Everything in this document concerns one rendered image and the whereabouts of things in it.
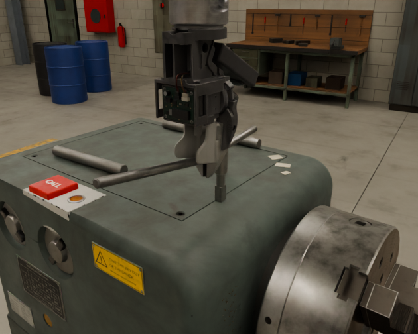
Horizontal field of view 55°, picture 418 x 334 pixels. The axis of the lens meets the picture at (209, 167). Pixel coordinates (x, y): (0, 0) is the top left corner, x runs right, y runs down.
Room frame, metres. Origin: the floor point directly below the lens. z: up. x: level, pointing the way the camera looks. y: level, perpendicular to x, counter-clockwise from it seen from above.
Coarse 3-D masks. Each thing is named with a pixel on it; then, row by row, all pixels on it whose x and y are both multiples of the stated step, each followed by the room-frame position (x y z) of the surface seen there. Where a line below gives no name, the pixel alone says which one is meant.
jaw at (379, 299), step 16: (352, 272) 0.46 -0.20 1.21; (352, 288) 0.44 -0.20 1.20; (368, 288) 0.45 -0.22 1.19; (384, 288) 0.44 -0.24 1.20; (368, 304) 0.43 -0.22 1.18; (384, 304) 0.42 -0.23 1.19; (400, 304) 0.45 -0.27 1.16; (368, 320) 0.46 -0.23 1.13; (384, 320) 0.42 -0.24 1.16; (400, 320) 0.43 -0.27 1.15; (416, 320) 0.45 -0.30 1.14
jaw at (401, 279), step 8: (392, 272) 0.59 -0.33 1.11; (400, 272) 0.59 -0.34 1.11; (408, 272) 0.59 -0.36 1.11; (416, 272) 0.59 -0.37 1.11; (392, 280) 0.57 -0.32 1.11; (400, 280) 0.57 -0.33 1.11; (408, 280) 0.57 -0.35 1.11; (416, 280) 0.59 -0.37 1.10; (392, 288) 0.55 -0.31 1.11; (400, 288) 0.55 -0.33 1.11; (408, 288) 0.55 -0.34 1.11; (416, 288) 0.55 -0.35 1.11; (400, 296) 0.53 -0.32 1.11; (408, 296) 0.53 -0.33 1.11; (416, 296) 0.53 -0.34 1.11; (408, 304) 0.52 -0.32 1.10; (416, 304) 0.52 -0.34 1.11; (416, 312) 0.50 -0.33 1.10
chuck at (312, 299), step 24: (336, 216) 0.57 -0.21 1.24; (360, 216) 0.59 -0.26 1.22; (336, 240) 0.51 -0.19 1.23; (360, 240) 0.50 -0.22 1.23; (384, 240) 0.50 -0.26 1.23; (312, 264) 0.48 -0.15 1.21; (336, 264) 0.47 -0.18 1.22; (360, 264) 0.46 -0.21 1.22; (384, 264) 0.53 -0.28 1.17; (312, 288) 0.45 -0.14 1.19; (336, 288) 0.45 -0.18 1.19; (288, 312) 0.45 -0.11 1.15; (312, 312) 0.43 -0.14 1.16; (336, 312) 0.42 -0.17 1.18; (360, 312) 0.45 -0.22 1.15
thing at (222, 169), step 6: (222, 162) 0.57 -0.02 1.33; (222, 168) 0.58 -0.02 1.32; (216, 174) 0.58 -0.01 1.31; (222, 174) 0.58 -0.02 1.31; (216, 180) 0.59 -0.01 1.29; (222, 180) 0.58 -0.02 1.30; (216, 186) 0.59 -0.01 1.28; (222, 186) 0.58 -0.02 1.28; (216, 192) 0.59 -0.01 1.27; (222, 192) 0.58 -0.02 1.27; (216, 198) 0.59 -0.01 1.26; (222, 198) 0.59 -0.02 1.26
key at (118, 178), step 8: (248, 128) 0.65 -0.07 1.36; (256, 128) 0.66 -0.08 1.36; (240, 136) 0.62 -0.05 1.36; (232, 144) 0.60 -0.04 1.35; (184, 160) 0.51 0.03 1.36; (192, 160) 0.52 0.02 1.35; (144, 168) 0.45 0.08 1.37; (152, 168) 0.46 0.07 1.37; (160, 168) 0.47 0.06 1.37; (168, 168) 0.48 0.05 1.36; (176, 168) 0.49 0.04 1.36; (104, 176) 0.40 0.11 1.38; (112, 176) 0.41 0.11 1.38; (120, 176) 0.41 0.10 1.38; (128, 176) 0.42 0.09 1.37; (136, 176) 0.43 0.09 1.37; (144, 176) 0.44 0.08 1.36; (96, 184) 0.39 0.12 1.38; (104, 184) 0.39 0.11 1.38; (112, 184) 0.40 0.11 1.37
